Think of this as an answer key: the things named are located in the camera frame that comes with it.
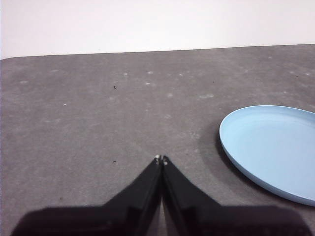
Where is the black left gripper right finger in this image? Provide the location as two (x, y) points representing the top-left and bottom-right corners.
(161, 154), (311, 236)

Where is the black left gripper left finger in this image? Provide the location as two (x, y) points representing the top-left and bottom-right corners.
(9, 154), (164, 236)

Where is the blue round plate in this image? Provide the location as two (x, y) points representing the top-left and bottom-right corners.
(219, 105), (315, 207)

